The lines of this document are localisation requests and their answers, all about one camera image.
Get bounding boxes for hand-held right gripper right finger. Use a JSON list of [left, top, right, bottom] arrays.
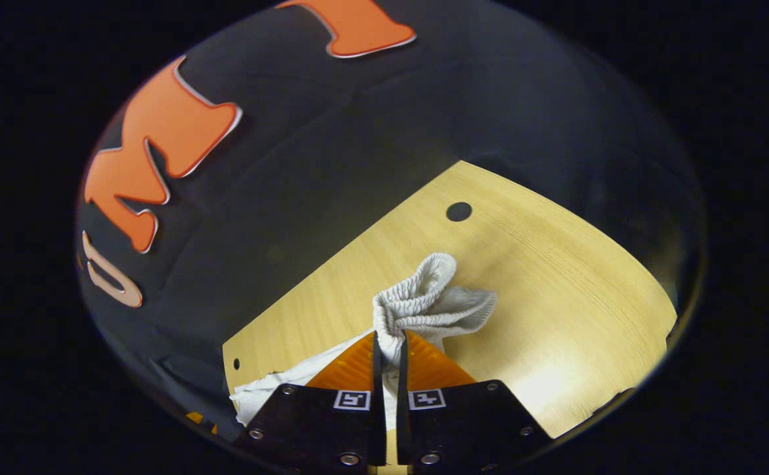
[[396, 330, 554, 473]]

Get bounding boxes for white jeans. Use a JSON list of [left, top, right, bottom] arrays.
[[229, 253, 498, 431]]

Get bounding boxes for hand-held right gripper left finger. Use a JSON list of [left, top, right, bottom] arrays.
[[236, 331, 387, 472]]

